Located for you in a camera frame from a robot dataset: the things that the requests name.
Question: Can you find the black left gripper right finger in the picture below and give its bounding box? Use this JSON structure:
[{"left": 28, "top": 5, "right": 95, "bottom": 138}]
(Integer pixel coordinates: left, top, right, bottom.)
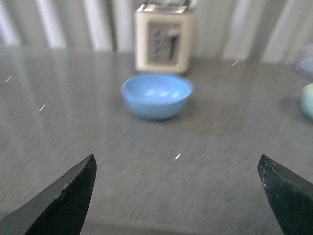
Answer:
[{"left": 257, "top": 155, "right": 313, "bottom": 235}]

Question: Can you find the green plastic bowl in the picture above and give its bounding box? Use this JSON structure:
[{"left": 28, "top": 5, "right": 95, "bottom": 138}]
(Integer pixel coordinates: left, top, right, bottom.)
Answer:
[{"left": 301, "top": 83, "right": 313, "bottom": 120}]

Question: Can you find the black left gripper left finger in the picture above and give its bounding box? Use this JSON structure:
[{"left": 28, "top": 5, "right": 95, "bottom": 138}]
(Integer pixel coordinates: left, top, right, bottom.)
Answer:
[{"left": 0, "top": 154, "right": 97, "bottom": 235}]

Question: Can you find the blue plastic bowl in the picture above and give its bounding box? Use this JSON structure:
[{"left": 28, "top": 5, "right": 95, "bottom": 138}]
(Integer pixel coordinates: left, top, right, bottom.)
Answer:
[{"left": 121, "top": 73, "right": 193, "bottom": 121}]

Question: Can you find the white curtain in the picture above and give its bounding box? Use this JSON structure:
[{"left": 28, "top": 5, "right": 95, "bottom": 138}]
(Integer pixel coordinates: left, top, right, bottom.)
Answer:
[{"left": 0, "top": 0, "right": 313, "bottom": 64}]

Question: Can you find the cream two-slot toaster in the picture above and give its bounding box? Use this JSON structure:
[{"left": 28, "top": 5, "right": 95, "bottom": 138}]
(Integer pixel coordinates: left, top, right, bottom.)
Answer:
[{"left": 134, "top": 0, "right": 194, "bottom": 74}]

